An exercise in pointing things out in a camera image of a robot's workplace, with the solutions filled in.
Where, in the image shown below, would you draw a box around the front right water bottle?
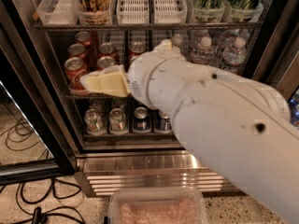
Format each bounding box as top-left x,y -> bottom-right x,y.
221,37 -> 247,75

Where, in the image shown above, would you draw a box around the front right Pepsi can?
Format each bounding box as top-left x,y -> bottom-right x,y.
155,111 -> 172,133

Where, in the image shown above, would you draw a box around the front middle water bottle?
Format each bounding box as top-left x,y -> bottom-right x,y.
191,36 -> 214,64

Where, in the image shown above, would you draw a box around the wire shelf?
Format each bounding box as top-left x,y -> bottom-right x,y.
66,93 -> 116,99
35,22 -> 263,32

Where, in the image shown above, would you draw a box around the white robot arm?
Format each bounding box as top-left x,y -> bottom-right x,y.
80,40 -> 299,224

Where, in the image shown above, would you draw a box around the empty white tray middle left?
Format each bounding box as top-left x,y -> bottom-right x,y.
116,0 -> 150,24

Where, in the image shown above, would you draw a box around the empty clear tray far left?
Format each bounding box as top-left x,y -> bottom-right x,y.
37,0 -> 78,25

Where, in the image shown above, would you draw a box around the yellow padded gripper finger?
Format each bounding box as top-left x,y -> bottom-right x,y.
154,39 -> 172,51
80,65 -> 130,97

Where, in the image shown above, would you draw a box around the clear plastic bin on floor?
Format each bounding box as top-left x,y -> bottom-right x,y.
108,187 -> 208,224

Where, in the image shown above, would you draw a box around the blue can behind right door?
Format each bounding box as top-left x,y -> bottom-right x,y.
289,90 -> 299,129

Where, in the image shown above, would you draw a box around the second row left cola can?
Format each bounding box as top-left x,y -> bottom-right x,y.
67,43 -> 90,66

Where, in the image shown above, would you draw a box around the back left cola can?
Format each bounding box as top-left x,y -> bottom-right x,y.
75,31 -> 96,50

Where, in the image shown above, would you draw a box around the water bottle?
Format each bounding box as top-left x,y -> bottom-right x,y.
221,37 -> 247,75
191,36 -> 214,64

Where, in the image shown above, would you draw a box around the front left silver soda can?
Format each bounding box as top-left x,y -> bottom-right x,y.
84,109 -> 106,136

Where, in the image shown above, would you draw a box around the coca-cola can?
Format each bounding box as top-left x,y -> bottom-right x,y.
96,56 -> 117,71
64,57 -> 89,95

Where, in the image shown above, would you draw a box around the front left Pepsi can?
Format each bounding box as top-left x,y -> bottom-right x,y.
133,106 -> 150,133

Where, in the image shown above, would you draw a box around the empty white tray middle right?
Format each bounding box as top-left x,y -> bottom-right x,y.
153,0 -> 188,24

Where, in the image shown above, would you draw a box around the second row cola can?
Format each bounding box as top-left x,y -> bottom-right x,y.
97,42 -> 120,62
129,42 -> 147,59
67,43 -> 90,66

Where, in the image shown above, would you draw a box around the black cables on floor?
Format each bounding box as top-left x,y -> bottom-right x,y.
0,177 -> 87,224

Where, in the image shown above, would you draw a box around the middle wire shelf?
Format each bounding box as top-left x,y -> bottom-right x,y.
66,93 -> 116,99

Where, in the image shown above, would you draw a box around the stainless steel fridge base grille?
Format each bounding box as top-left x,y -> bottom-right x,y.
74,150 -> 242,197

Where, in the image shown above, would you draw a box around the green can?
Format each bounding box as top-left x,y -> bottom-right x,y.
192,0 -> 224,22
225,0 -> 263,22

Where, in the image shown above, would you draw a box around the second row right cola can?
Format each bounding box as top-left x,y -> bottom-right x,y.
129,42 -> 147,59

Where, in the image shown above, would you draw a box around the front left Coca-Cola can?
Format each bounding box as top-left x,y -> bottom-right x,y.
64,57 -> 89,95

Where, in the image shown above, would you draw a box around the silver soda can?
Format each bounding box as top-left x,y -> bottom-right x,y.
109,108 -> 128,135
84,109 -> 106,136

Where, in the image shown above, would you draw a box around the open glass fridge door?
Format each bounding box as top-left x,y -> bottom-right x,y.
0,29 -> 75,186

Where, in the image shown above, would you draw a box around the green can right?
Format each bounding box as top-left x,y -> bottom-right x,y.
225,0 -> 263,22

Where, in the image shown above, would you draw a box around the pepsi can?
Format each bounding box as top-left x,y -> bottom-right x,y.
155,111 -> 172,133
133,106 -> 150,133

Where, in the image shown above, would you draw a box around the empty white tray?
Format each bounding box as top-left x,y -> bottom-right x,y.
153,0 -> 188,24
116,0 -> 150,24

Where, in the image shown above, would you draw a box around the orange can in tray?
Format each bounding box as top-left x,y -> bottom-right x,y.
78,0 -> 112,25

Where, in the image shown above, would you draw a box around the top wire shelf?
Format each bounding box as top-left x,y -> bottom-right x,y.
35,22 -> 263,32

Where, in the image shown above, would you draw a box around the second row middle cola can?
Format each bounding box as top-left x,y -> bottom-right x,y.
97,42 -> 120,62

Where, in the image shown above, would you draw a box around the front middle Coca-Cola can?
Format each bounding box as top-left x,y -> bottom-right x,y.
96,56 -> 117,71

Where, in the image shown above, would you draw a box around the green can left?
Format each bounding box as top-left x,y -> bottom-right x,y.
192,0 -> 224,22

